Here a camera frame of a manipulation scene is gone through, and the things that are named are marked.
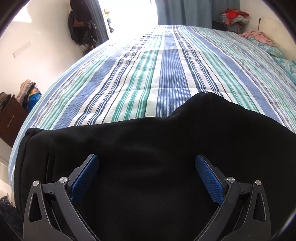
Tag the black pants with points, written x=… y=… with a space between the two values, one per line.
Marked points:
x=147 y=187

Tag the red clothes pile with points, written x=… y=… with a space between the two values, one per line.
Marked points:
x=231 y=16

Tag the teal floral pillow far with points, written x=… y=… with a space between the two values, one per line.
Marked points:
x=272 y=51

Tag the pink garment on bed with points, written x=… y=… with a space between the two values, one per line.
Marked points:
x=258 y=36

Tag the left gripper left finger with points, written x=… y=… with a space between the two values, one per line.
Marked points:
x=50 y=213

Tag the striped bed cover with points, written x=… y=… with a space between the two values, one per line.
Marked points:
x=155 y=73

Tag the blue curtain left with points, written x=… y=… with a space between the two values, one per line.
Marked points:
x=99 y=22

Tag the blue curtain right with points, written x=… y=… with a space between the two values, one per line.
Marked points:
x=199 y=13

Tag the blue curtain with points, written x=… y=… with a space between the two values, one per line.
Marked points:
x=199 y=13
x=99 y=22

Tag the white wall switch plate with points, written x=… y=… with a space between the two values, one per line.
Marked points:
x=22 y=48

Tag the brown wooden dresser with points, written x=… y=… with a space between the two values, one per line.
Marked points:
x=12 y=119

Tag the cream padded headboard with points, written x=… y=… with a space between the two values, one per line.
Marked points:
x=279 y=35

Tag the teal floral pillow near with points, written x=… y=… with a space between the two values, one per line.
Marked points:
x=289 y=68

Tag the dark coats on rack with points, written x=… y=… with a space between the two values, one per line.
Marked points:
x=81 y=25

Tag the teal floral pillow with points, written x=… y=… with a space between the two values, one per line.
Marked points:
x=272 y=51
x=289 y=68

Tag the clothes pile on dresser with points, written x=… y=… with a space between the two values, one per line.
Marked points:
x=28 y=95

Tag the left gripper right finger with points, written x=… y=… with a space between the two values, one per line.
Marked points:
x=242 y=213

